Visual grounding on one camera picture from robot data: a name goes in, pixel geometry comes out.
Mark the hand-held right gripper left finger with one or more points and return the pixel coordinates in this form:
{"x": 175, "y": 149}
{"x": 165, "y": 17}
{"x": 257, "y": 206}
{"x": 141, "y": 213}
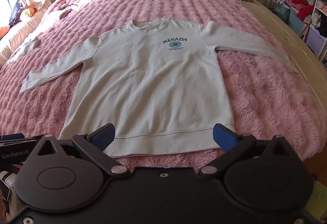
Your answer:
{"x": 103, "y": 135}

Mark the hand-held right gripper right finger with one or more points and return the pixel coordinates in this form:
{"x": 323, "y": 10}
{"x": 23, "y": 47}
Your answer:
{"x": 224, "y": 135}

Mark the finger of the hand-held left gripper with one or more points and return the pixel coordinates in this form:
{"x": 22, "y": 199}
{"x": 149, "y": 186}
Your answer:
{"x": 18, "y": 141}

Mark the white printed sweatshirt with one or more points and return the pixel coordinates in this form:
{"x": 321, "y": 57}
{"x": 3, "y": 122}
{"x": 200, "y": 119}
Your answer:
{"x": 153, "y": 86}

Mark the pink fluffy blanket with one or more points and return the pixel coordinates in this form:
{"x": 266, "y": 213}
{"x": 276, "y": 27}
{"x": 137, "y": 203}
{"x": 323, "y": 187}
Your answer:
{"x": 255, "y": 98}

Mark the small grey cloth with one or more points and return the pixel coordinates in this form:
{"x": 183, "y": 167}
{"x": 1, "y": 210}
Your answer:
{"x": 26, "y": 46}

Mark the cream window seat cushion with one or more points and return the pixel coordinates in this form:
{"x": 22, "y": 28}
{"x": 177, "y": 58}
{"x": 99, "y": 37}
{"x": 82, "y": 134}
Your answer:
{"x": 18, "y": 34}

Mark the orange pillow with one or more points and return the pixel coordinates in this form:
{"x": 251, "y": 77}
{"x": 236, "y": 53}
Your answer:
{"x": 4, "y": 31}

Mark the yellow orange plush toy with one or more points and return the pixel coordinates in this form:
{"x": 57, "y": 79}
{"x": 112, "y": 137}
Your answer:
{"x": 27, "y": 13}

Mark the dark blue pillow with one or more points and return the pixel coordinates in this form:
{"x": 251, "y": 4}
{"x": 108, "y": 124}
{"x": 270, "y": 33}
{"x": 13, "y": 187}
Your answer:
{"x": 15, "y": 13}

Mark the lavender storage bin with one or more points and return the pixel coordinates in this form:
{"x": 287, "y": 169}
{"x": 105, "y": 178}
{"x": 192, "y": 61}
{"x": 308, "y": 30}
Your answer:
{"x": 315, "y": 41}

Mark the blue storage bin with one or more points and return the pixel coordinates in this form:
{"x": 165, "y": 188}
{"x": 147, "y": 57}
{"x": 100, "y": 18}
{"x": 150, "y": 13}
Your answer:
{"x": 296, "y": 22}

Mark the red cloth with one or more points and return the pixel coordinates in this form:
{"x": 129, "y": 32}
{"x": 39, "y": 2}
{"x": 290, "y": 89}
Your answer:
{"x": 304, "y": 12}

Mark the white shelf unit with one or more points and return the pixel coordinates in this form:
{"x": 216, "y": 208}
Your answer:
{"x": 316, "y": 9}

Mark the beige wooden bed frame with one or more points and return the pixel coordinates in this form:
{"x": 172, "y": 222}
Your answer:
{"x": 293, "y": 42}

